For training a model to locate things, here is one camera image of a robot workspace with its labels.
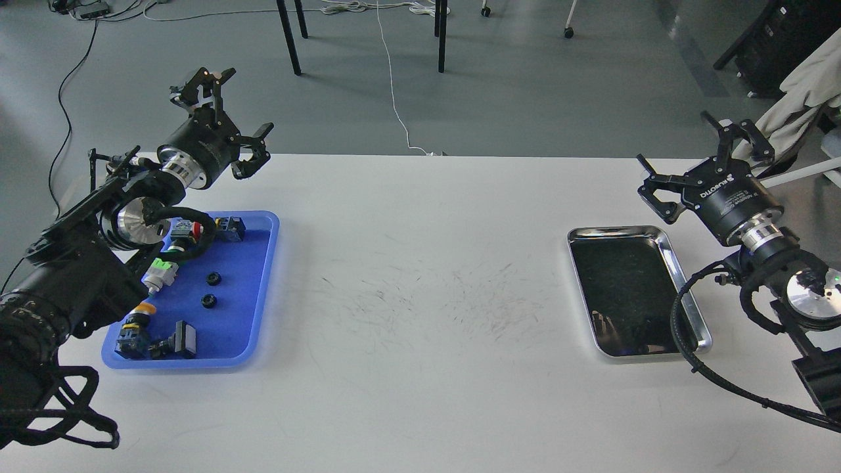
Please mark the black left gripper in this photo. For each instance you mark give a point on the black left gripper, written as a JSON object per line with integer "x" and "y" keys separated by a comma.
{"x": 208, "y": 141}

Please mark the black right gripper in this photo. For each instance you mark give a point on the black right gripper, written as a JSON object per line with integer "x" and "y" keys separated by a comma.
{"x": 729, "y": 197}

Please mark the small black gear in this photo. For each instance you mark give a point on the small black gear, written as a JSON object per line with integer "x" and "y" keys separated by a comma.
{"x": 213, "y": 278}
{"x": 208, "y": 301}

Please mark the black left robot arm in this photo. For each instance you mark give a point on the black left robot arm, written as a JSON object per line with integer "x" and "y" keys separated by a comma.
{"x": 89, "y": 263}

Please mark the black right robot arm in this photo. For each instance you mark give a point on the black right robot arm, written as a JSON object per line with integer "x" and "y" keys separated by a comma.
{"x": 782, "y": 287}

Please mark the silver metal tray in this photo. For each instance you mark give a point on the silver metal tray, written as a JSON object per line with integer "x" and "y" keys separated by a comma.
{"x": 628, "y": 278}

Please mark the blue plastic tray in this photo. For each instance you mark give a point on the blue plastic tray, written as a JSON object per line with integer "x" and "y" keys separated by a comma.
{"x": 226, "y": 334}

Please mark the red emergency stop button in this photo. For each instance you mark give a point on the red emergency stop button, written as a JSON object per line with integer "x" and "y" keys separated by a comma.
{"x": 184, "y": 229}

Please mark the black table leg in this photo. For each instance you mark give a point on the black table leg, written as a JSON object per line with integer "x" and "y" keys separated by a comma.
{"x": 298, "y": 5}
{"x": 440, "y": 30}
{"x": 289, "y": 39}

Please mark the beige cloth on chair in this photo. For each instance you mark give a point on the beige cloth on chair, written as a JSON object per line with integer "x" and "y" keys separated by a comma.
{"x": 812, "y": 86}

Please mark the black power strip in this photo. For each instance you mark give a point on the black power strip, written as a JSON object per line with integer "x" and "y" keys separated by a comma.
{"x": 92, "y": 10}

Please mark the black cabinet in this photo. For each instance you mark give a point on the black cabinet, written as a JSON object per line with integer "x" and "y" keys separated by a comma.
{"x": 784, "y": 34}

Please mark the white chair leg with caster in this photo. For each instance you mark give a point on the white chair leg with caster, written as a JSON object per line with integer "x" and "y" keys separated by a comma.
{"x": 569, "y": 31}

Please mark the black square push button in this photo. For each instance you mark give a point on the black square push button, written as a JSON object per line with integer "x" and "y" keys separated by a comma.
{"x": 182, "y": 342}

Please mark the black blue switch block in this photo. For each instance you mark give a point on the black blue switch block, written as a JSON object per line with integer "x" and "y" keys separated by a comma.
{"x": 229, "y": 229}

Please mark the green push button switch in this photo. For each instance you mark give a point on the green push button switch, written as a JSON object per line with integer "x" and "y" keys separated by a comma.
{"x": 175, "y": 251}

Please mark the light green white switch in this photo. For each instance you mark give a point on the light green white switch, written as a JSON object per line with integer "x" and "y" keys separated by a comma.
{"x": 159, "y": 275}

